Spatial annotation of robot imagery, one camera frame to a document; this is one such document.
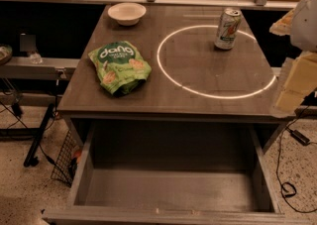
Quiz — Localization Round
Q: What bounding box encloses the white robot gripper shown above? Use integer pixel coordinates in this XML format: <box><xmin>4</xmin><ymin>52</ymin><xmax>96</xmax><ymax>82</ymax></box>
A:
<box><xmin>269</xmin><ymin>0</ymin><xmax>317</xmax><ymax>113</ymax></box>

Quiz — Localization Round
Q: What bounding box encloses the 7up soda can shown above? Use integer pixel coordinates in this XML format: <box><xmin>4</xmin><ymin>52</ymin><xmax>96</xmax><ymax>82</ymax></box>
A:
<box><xmin>214</xmin><ymin>8</ymin><xmax>242</xmax><ymax>50</ymax></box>

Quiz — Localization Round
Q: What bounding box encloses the grey open top drawer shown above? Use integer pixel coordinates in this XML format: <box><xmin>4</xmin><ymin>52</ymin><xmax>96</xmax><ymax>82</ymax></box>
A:
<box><xmin>43</xmin><ymin>121</ymin><xmax>285</xmax><ymax>225</ymax></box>

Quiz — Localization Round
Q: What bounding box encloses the grey cabinet counter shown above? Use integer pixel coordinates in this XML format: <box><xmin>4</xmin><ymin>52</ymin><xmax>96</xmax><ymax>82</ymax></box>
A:
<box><xmin>58</xmin><ymin>5</ymin><xmax>294</xmax><ymax>155</ymax></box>

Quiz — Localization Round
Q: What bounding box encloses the white ceramic bowl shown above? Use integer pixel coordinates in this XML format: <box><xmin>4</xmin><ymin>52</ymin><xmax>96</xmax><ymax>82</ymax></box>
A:
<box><xmin>108</xmin><ymin>3</ymin><xmax>147</xmax><ymax>26</ymax></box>

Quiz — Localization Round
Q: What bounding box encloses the green dang chips bag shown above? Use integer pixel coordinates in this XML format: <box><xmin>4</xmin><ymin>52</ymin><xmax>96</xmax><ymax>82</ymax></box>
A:
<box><xmin>88</xmin><ymin>41</ymin><xmax>152</xmax><ymax>96</ymax></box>

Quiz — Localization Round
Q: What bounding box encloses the clear plastic water bottle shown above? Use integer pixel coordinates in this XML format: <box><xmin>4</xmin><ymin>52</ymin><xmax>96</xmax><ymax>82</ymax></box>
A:
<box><xmin>28</xmin><ymin>51</ymin><xmax>43</xmax><ymax>64</ymax></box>

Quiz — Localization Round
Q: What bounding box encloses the grey side bench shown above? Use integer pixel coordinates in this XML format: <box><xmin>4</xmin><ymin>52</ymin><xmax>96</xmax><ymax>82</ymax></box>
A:
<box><xmin>0</xmin><ymin>56</ymin><xmax>79</xmax><ymax>80</ymax></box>

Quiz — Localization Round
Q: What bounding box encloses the black metal stand leg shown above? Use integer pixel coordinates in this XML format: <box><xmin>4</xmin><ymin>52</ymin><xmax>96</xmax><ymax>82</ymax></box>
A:
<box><xmin>24</xmin><ymin>103</ymin><xmax>54</xmax><ymax>168</ymax></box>

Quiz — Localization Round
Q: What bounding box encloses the dish on left bench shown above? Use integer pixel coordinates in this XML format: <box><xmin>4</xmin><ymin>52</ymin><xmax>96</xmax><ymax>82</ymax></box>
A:
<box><xmin>0</xmin><ymin>45</ymin><xmax>12</xmax><ymax>65</ymax></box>

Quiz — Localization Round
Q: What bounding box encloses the black power adapter cable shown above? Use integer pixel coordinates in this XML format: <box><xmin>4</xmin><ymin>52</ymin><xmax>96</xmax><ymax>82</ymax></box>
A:
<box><xmin>275</xmin><ymin>103</ymin><xmax>317</xmax><ymax>214</ymax></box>

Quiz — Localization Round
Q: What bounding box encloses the black wire basket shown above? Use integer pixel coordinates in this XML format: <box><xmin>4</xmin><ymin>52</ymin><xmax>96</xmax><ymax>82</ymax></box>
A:
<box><xmin>51</xmin><ymin>131</ymin><xmax>81</xmax><ymax>186</ymax></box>

